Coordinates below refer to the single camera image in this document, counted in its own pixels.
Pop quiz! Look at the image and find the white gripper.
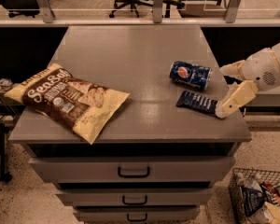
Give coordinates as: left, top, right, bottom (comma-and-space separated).
216, 48, 280, 119

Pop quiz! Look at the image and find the dark blue rxbar blueberry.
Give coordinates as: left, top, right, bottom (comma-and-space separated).
176, 91, 217, 116

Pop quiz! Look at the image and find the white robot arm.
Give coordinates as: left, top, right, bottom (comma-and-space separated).
216, 43, 280, 119

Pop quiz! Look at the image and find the blue pepsi can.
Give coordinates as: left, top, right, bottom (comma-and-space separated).
169, 61, 212, 91

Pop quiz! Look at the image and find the top grey drawer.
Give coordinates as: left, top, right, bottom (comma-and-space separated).
29, 156, 235, 183

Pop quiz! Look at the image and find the grey drawer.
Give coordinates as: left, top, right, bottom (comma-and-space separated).
73, 206, 200, 223
57, 188, 214, 207
29, 156, 235, 183

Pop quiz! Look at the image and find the grey drawer cabinet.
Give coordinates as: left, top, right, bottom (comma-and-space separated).
8, 24, 252, 224

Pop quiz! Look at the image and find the red snack bag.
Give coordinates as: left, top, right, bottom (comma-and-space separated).
260, 182, 280, 207

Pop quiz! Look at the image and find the dark blue snack bag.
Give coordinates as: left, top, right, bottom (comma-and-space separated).
242, 188, 265, 217

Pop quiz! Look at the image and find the middle grey drawer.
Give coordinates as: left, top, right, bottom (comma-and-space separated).
57, 188, 214, 207

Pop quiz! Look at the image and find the black office chair centre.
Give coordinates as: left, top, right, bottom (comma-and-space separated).
109, 0, 185, 23

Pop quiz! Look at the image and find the yellow snack bag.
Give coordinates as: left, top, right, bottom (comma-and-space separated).
264, 203, 280, 224

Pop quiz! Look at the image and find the bottom grey drawer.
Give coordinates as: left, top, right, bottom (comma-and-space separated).
73, 206, 200, 223

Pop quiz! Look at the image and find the sea salt chips bag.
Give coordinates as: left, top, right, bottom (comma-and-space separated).
5, 63, 129, 145

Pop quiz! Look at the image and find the metal railing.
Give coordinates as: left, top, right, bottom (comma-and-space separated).
0, 0, 280, 26

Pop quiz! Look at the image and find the black side stand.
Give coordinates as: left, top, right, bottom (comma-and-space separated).
0, 123, 12, 183

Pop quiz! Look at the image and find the wire basket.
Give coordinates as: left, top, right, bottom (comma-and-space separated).
229, 168, 280, 224

